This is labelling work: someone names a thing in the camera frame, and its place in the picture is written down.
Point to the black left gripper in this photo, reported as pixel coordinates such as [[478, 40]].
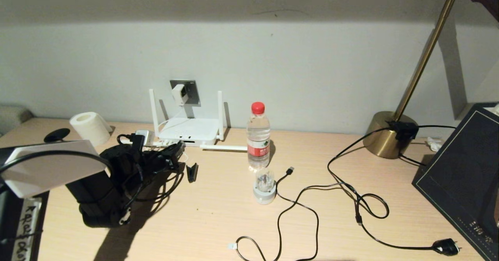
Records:
[[158, 161]]

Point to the white power adapter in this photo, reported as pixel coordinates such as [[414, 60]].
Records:
[[179, 94]]

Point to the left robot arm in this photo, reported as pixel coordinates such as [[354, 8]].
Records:
[[50, 167]]

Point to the white router with antennas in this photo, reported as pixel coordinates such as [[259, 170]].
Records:
[[189, 130]]

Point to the white charger plug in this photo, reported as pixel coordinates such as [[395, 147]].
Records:
[[144, 137]]

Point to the small black clip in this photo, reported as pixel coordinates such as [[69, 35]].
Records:
[[191, 172]]

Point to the red capped water bottle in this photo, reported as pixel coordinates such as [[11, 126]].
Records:
[[258, 136]]

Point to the white tape roll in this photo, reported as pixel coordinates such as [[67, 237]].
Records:
[[91, 130]]

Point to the clear dome grey base gadget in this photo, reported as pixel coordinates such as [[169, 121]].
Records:
[[264, 192]]

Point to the black oval pad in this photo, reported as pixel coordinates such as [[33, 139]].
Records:
[[57, 134]]

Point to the grey cushion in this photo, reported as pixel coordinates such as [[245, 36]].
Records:
[[13, 116]]

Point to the gold desk lamp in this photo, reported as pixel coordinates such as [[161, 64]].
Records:
[[384, 140]]

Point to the black box on lamp base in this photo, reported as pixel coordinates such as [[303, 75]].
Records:
[[403, 130]]

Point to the crumpled white tissue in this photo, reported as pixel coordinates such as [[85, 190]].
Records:
[[433, 144]]

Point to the grey wall socket plate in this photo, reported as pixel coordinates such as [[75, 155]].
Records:
[[193, 91]]

